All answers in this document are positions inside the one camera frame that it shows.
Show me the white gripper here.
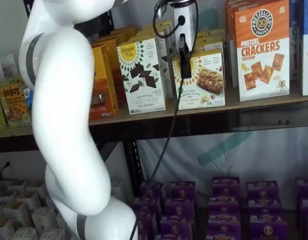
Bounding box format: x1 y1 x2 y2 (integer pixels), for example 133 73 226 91
172 4 196 79

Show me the white snack bag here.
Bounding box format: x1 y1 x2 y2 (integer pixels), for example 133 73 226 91
0 53 20 85

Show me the white carton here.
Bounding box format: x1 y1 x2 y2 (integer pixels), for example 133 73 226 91
31 206 57 230
12 226 40 240
0 219 15 240
38 228 65 240

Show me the white Sweet Thins box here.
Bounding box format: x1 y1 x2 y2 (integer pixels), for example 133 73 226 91
116 37 167 115
133 29 174 100

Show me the black metal shelf frame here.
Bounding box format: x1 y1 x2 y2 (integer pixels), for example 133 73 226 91
0 0 308 187

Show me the white almond flour bars box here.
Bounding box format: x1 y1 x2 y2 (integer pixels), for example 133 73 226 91
172 48 226 111
193 40 225 55
195 29 226 43

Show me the orange Bobo's box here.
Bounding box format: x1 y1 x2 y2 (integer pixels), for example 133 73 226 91
3 83 32 129

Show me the blue white snack packet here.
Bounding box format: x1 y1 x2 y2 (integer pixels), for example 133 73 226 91
18 81 34 109

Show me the wooden shelf board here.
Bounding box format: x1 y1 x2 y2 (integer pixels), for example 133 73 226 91
88 87 308 126
0 124 36 140

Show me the orange snack box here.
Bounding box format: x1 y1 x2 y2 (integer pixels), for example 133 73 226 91
93 34 125 106
110 25 139 45
89 44 120 121

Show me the black cable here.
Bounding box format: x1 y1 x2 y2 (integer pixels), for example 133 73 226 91
132 0 201 240

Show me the orange pretzel crackers box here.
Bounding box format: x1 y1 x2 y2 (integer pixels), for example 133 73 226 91
234 0 291 103
224 0 238 89

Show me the black wall plug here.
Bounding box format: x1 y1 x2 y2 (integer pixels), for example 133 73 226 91
0 160 11 174

